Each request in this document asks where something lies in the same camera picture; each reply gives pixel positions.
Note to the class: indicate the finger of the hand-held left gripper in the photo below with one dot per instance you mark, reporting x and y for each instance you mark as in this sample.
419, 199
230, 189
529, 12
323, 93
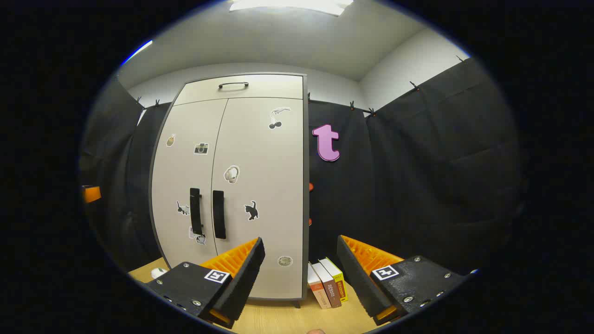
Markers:
92, 194

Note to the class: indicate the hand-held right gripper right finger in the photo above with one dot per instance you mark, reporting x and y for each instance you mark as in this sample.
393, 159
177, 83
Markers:
357, 278

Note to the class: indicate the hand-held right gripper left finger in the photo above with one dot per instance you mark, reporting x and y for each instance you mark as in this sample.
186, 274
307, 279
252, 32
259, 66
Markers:
248, 278

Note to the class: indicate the cabinet door with cat sticker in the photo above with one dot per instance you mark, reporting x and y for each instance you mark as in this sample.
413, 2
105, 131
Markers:
269, 185

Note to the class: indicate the cabinet door with camera sticker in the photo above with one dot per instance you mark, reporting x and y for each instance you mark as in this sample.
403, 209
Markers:
185, 171

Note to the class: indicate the white double-door shoe cabinet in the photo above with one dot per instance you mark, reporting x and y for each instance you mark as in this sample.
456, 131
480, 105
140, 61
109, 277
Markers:
278, 86

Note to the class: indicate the yellow book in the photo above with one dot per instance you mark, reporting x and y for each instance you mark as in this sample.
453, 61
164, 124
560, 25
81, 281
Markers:
340, 283

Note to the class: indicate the white and orange book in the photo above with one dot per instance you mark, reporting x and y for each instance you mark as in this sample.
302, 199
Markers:
318, 287

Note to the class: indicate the white tape roll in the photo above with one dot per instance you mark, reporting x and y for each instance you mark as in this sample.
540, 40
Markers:
158, 272

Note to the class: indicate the black backdrop cloth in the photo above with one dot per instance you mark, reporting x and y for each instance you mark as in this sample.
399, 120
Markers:
417, 185

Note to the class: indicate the ceiling light strip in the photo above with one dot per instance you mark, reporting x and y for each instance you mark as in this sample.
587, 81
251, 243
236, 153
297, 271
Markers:
139, 50

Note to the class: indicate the ceiling light panel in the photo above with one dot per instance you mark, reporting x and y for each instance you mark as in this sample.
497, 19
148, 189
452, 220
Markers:
287, 4

